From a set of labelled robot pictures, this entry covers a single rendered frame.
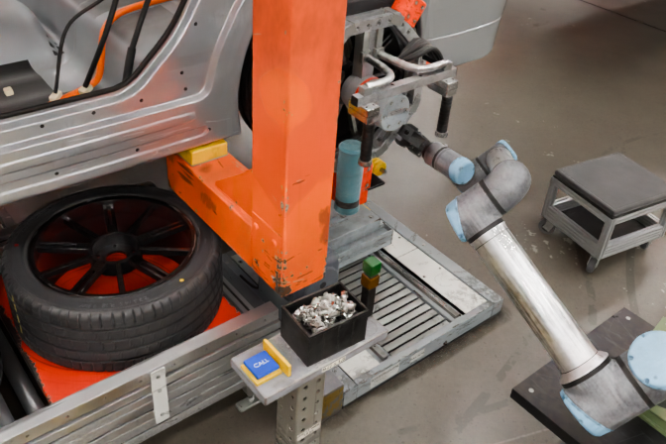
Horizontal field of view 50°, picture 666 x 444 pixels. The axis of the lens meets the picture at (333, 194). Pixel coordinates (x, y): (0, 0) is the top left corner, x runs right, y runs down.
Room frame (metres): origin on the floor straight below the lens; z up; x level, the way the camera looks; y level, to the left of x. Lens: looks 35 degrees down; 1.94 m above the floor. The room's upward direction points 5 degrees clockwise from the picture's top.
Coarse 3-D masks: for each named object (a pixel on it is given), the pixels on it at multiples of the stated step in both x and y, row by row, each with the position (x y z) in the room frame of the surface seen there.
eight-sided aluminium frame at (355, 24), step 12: (372, 12) 2.23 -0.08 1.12; (384, 12) 2.26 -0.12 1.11; (396, 12) 2.25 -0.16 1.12; (348, 24) 2.12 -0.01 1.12; (360, 24) 2.14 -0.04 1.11; (372, 24) 2.18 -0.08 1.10; (384, 24) 2.21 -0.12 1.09; (396, 24) 2.25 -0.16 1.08; (408, 24) 2.29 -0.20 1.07; (348, 36) 2.11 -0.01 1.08; (408, 36) 2.29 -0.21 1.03; (420, 60) 2.34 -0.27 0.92; (408, 72) 2.37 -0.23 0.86; (420, 72) 2.36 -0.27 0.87; (408, 96) 2.36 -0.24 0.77; (420, 96) 2.36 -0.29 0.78; (384, 132) 2.31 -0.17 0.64; (396, 132) 2.29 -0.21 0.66; (384, 144) 2.26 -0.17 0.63; (336, 156) 2.17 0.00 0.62; (372, 156) 2.22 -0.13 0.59; (336, 168) 2.11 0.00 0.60
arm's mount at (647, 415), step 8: (664, 320) 1.56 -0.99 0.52; (656, 328) 1.55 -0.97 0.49; (664, 328) 1.55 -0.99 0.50; (656, 408) 1.37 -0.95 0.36; (664, 408) 1.36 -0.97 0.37; (640, 416) 1.38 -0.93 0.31; (648, 416) 1.37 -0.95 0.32; (656, 416) 1.36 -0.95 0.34; (664, 416) 1.35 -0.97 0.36; (656, 424) 1.35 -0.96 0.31; (664, 424) 1.34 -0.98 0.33; (664, 432) 1.33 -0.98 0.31
